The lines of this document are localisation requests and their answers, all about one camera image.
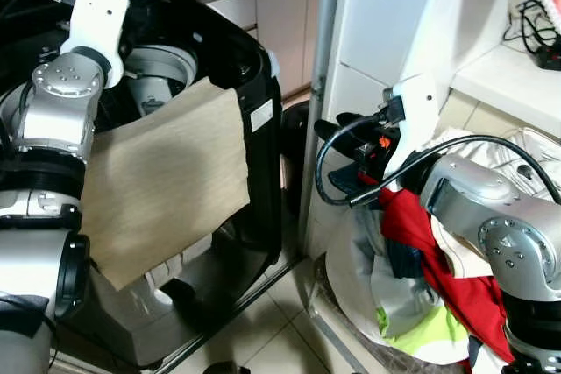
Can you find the black top-load washing machine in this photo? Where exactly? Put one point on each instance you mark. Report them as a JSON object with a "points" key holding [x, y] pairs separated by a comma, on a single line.
{"points": [[254, 67]]}

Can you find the white striped garment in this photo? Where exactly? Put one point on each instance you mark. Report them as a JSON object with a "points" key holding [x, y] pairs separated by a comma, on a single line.
{"points": [[521, 151]]}

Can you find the beige kitchen cabinet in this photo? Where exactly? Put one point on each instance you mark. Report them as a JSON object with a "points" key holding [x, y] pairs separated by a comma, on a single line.
{"points": [[280, 24]]}

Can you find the beige woven cloth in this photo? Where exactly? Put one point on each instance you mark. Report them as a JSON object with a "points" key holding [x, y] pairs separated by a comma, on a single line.
{"points": [[166, 181]]}

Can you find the grey metal pole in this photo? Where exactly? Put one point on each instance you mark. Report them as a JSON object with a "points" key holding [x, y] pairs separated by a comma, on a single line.
{"points": [[320, 85]]}

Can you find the white and green garment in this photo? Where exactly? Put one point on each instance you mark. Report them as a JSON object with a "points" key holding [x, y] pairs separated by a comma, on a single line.
{"points": [[412, 321]]}

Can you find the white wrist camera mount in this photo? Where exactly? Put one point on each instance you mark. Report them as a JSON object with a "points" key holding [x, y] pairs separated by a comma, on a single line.
{"points": [[95, 15], [416, 120]]}

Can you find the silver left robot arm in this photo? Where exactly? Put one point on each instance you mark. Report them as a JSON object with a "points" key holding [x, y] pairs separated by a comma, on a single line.
{"points": [[54, 111]]}

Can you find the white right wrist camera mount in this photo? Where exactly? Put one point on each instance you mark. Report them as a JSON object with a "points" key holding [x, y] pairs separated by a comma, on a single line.
{"points": [[416, 120]]}

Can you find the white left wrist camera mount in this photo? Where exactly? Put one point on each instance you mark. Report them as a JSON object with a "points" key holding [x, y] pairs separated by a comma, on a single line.
{"points": [[95, 15]]}

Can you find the red garment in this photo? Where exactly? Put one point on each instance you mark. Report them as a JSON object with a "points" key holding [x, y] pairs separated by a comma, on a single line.
{"points": [[456, 291]]}

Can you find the navy blue garment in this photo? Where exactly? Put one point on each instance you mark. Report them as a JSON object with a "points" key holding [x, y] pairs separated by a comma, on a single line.
{"points": [[405, 260]]}

